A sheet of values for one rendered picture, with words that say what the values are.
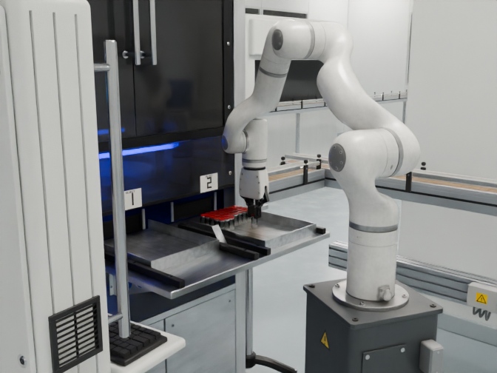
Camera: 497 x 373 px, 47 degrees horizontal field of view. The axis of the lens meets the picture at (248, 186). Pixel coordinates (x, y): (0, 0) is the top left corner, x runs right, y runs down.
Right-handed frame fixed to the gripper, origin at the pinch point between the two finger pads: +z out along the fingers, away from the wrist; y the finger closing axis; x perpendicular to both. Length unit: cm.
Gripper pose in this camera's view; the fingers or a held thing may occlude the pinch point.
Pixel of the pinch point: (254, 211)
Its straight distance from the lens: 196.5
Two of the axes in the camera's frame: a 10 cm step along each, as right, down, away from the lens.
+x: 6.7, -1.6, 7.2
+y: 7.4, 1.5, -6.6
